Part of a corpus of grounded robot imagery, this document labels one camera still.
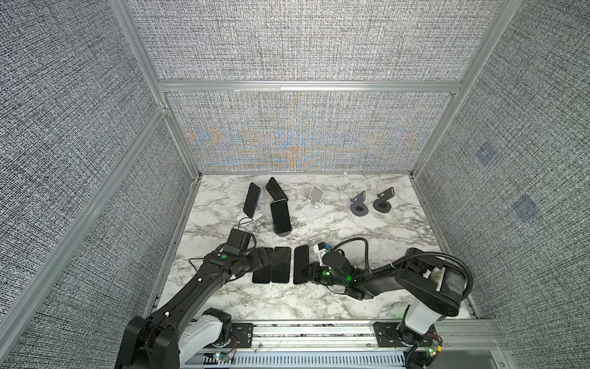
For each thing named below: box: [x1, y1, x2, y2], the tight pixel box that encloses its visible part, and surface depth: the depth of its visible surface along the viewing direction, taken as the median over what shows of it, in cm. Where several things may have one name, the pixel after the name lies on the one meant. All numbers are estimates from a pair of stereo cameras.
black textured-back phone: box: [265, 176, 289, 202], surface depth 97 cm
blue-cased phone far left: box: [242, 182, 262, 218], surface depth 97 cm
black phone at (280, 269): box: [271, 246, 292, 284], surface depth 90 cm
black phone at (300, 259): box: [293, 244, 309, 285], surface depth 91 cm
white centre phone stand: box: [300, 184, 325, 219], surface depth 105 cm
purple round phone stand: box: [349, 190, 369, 217], surface depth 106 cm
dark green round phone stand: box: [372, 186, 395, 213], surface depth 107 cm
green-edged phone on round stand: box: [269, 199, 292, 234], surface depth 91 cm
